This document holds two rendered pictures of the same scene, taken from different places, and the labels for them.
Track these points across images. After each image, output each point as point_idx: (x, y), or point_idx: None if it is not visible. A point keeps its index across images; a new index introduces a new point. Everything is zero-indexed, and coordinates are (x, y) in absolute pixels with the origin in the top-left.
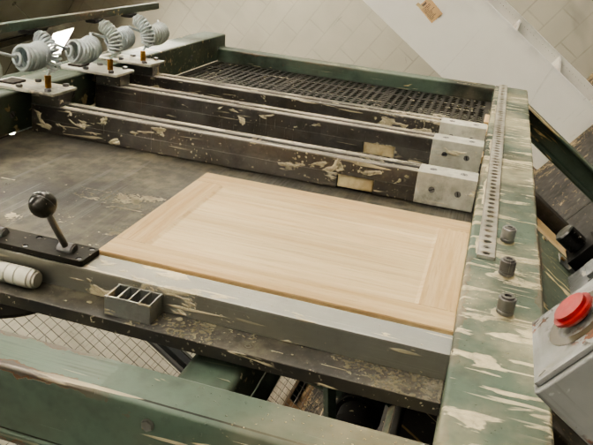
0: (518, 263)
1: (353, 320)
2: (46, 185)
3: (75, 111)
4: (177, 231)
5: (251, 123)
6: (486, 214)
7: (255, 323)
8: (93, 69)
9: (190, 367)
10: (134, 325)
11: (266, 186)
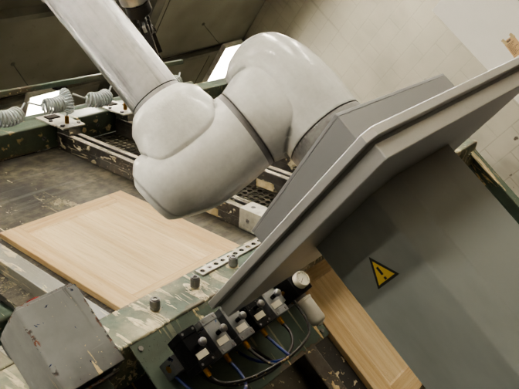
0: (216, 281)
1: None
2: (25, 188)
3: (76, 140)
4: (55, 228)
5: None
6: (246, 245)
7: (28, 287)
8: (114, 108)
9: None
10: None
11: (145, 204)
